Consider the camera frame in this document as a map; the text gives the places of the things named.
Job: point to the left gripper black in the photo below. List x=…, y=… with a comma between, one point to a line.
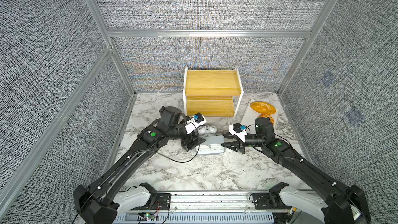
x=187, y=141

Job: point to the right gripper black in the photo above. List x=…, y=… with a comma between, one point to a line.
x=236, y=146

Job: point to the grey rectangular alarm clock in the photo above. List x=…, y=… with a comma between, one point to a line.
x=212, y=145

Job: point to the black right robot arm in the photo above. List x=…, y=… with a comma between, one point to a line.
x=336, y=202

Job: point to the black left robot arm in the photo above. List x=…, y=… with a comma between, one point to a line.
x=102, y=201

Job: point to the white twin bell alarm clock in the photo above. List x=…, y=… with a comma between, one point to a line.
x=207, y=130

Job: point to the white and wood shelf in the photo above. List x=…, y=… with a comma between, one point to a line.
x=214, y=93

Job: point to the white cutting board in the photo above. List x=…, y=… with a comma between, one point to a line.
x=250, y=116

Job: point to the glazed bagel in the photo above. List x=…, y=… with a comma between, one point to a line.
x=272, y=120

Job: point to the oval bread loaf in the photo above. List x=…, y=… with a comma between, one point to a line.
x=263, y=108

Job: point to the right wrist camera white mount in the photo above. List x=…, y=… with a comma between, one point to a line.
x=239, y=131

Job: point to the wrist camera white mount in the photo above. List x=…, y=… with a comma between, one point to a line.
x=239, y=131
x=194, y=123

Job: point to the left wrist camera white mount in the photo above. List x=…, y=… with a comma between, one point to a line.
x=194, y=123

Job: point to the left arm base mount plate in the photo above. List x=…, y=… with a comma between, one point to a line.
x=159, y=201

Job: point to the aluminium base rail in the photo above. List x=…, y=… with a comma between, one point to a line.
x=211, y=207

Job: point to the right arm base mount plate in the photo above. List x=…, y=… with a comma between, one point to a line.
x=264, y=201

